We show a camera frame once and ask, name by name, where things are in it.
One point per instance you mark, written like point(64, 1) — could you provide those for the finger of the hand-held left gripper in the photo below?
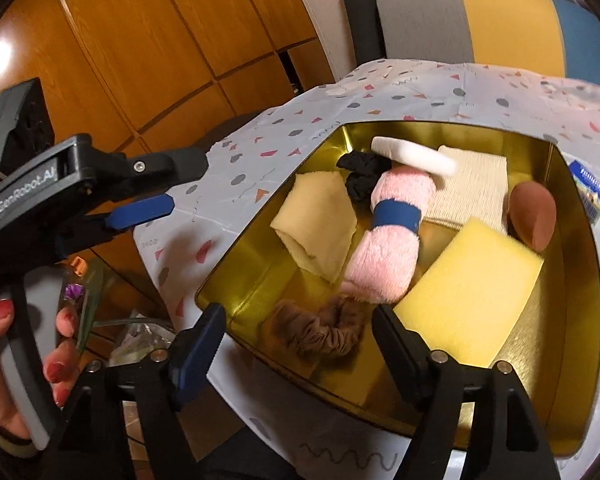
point(140, 212)
point(155, 170)

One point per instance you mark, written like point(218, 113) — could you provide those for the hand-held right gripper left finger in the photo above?
point(202, 355)

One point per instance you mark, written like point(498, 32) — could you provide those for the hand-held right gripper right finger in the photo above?
point(400, 350)

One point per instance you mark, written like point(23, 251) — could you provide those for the brown scrunchie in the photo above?
point(315, 330)

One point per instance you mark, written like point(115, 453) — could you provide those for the pink towel blue band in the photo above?
point(385, 260)

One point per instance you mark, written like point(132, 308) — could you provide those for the yellow and green sponge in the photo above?
point(467, 285)

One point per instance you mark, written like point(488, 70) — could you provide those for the gold metal tin box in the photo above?
point(555, 360)

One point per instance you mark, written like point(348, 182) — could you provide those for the pale yellow cloth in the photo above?
point(312, 220)

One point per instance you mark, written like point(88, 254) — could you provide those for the brown egg-shaped sponge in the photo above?
point(530, 215)

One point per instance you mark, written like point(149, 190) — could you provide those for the white foam block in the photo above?
point(415, 157)

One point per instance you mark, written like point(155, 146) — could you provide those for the clear plastic bag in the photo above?
point(135, 340)

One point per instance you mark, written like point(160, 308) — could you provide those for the clear plastic packaging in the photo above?
point(82, 290)

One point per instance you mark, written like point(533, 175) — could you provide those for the wooden cabinet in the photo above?
point(130, 60)

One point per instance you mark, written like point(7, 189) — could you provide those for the patterned light blue tablecloth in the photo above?
point(290, 125)

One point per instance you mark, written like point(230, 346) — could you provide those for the black scrunchie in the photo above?
point(360, 182)

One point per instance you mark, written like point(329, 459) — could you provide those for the cream folded cloth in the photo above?
point(472, 185)

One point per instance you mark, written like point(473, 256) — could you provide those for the blue green tissue pack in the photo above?
point(590, 190)

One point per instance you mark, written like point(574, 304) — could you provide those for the black padded bar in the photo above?
point(360, 20)

